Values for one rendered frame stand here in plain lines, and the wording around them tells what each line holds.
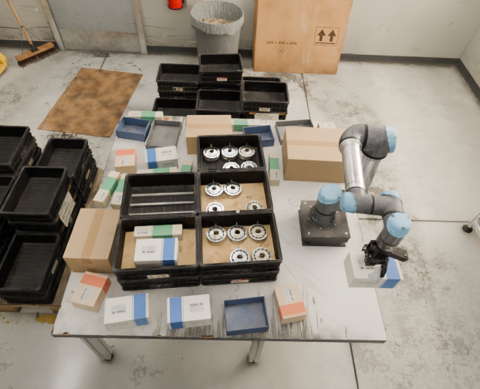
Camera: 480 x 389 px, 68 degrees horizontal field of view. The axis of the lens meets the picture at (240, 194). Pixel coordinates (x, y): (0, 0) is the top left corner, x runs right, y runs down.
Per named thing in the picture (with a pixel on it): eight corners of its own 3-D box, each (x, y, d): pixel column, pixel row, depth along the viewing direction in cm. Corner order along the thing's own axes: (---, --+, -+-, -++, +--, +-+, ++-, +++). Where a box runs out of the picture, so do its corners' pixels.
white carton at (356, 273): (387, 262, 158) (396, 252, 151) (395, 289, 151) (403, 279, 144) (343, 262, 157) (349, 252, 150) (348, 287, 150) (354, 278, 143)
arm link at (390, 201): (373, 186, 133) (376, 210, 126) (403, 189, 132) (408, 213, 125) (366, 199, 139) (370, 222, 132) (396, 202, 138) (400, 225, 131)
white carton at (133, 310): (150, 299, 179) (148, 292, 172) (151, 323, 172) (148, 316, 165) (109, 306, 176) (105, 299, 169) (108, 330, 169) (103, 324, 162)
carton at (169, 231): (183, 230, 190) (181, 224, 185) (182, 240, 186) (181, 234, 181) (136, 232, 188) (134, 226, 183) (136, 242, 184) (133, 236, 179)
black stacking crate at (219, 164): (258, 147, 234) (259, 134, 225) (264, 181, 216) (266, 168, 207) (197, 149, 231) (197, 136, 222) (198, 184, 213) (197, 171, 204)
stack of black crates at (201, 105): (240, 120, 353) (241, 90, 326) (240, 140, 334) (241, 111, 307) (199, 118, 351) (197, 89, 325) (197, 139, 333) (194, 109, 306)
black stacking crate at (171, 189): (197, 184, 212) (197, 171, 203) (198, 226, 194) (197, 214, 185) (130, 187, 209) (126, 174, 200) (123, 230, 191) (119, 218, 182)
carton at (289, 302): (272, 293, 184) (274, 287, 178) (295, 289, 186) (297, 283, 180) (281, 324, 174) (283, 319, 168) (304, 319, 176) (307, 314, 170)
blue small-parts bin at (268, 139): (268, 132, 260) (270, 124, 255) (273, 146, 251) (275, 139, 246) (241, 134, 258) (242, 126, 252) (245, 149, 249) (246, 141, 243)
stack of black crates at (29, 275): (29, 249, 255) (15, 232, 237) (72, 251, 256) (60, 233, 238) (6, 304, 230) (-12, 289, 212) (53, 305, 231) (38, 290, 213)
